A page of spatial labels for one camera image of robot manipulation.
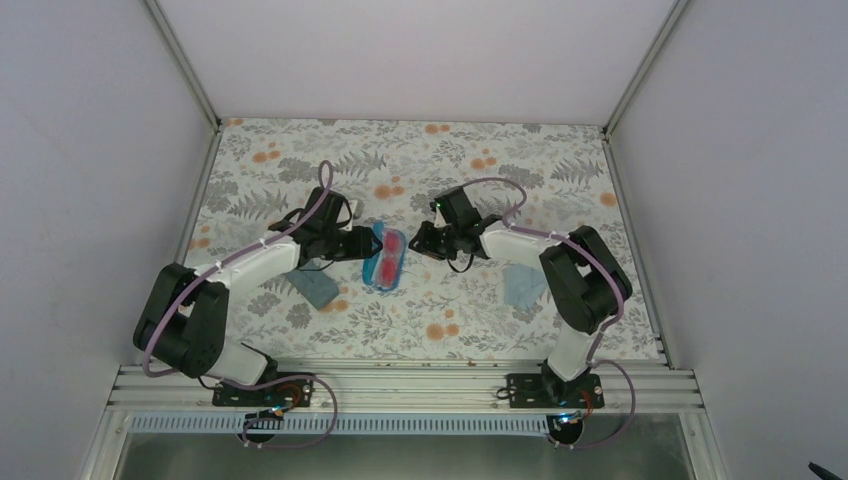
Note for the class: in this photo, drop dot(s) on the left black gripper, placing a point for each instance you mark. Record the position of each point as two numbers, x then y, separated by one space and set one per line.
360 246

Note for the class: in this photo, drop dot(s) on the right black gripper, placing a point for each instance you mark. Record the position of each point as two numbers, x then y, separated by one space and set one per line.
424 244

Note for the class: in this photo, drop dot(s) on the grey glasses case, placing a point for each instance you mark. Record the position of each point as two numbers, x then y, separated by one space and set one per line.
314 285

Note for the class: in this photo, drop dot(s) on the pink sunglasses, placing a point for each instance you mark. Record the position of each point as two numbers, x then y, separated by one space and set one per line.
388 266

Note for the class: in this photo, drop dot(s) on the blue translucent glasses case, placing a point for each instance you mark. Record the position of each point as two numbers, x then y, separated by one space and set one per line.
370 263

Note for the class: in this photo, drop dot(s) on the light blue cleaning cloth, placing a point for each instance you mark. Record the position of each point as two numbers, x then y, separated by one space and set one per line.
523 286

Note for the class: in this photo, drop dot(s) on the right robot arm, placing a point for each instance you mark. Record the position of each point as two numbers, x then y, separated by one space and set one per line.
588 285

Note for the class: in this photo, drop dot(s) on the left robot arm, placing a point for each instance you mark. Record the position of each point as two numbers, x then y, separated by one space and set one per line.
184 321

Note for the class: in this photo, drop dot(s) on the floral table mat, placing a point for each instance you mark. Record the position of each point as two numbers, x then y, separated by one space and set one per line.
266 168

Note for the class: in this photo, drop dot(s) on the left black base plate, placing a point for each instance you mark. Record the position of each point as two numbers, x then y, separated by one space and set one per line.
291 393

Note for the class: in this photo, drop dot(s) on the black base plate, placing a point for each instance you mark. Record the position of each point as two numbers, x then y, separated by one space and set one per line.
291 393
536 391

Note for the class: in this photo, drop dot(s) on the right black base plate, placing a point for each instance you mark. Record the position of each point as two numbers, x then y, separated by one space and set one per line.
536 391

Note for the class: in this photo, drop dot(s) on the white slotted cable duct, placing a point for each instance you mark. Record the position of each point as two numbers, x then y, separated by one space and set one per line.
346 424

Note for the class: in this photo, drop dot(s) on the left aluminium frame post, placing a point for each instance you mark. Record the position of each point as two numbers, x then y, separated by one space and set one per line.
182 62

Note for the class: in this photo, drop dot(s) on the aluminium frame post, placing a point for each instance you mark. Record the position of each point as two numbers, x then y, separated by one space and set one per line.
660 39
182 62

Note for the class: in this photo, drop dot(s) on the aluminium mounting rail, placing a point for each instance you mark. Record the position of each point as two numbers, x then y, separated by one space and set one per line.
424 386

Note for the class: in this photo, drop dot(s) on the right aluminium frame post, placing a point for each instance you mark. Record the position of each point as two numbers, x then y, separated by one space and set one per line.
660 39

